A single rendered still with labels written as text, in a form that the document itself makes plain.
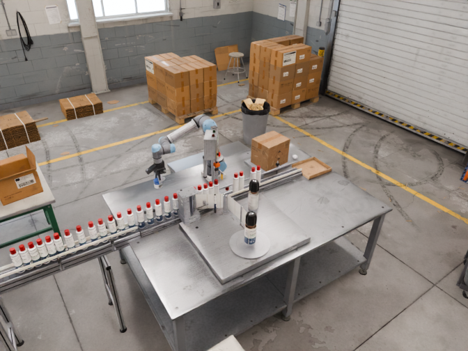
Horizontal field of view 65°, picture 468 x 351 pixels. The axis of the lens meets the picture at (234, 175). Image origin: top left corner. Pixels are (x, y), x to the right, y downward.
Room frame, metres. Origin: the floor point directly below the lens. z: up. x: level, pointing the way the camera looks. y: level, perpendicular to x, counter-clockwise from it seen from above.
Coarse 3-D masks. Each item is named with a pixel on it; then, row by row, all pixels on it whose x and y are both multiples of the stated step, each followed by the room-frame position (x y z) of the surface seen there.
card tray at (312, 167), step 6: (300, 162) 3.25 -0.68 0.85; (306, 162) 3.28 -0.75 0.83; (312, 162) 3.29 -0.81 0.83; (318, 162) 3.29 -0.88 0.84; (300, 168) 3.17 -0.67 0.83; (306, 168) 3.17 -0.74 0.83; (312, 168) 3.18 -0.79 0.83; (318, 168) 3.18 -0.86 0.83; (324, 168) 3.18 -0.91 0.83; (330, 168) 3.13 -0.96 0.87; (306, 174) 3.06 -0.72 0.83; (312, 174) 3.06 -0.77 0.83; (318, 174) 3.04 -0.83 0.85
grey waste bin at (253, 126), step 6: (246, 114) 5.14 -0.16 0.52; (246, 120) 5.15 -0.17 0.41; (252, 120) 5.10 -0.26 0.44; (258, 120) 5.09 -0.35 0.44; (264, 120) 5.14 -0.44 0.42; (246, 126) 5.16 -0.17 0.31; (252, 126) 5.11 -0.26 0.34; (258, 126) 5.11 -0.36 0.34; (264, 126) 5.16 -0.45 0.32; (246, 132) 5.16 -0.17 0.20; (252, 132) 5.11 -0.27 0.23; (258, 132) 5.12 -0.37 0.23; (264, 132) 5.18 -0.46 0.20; (246, 138) 5.17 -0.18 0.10; (252, 138) 5.12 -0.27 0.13
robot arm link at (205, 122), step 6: (198, 120) 2.89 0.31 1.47; (204, 120) 2.83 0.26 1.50; (210, 120) 2.82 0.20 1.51; (204, 126) 2.78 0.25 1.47; (210, 126) 2.79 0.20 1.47; (204, 132) 2.81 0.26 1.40; (222, 156) 2.88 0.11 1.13; (210, 162) 2.91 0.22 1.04; (222, 162) 2.83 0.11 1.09; (222, 168) 2.83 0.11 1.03
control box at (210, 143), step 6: (210, 132) 2.66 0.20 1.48; (216, 132) 2.67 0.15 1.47; (204, 138) 2.57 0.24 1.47; (210, 138) 2.57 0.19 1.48; (216, 138) 2.58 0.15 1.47; (204, 144) 2.55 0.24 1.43; (210, 144) 2.55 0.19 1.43; (216, 144) 2.55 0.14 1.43; (204, 150) 2.55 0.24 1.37; (210, 150) 2.55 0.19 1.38; (216, 150) 2.55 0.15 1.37; (204, 156) 2.55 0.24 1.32; (210, 156) 2.55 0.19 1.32; (216, 156) 2.55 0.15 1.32
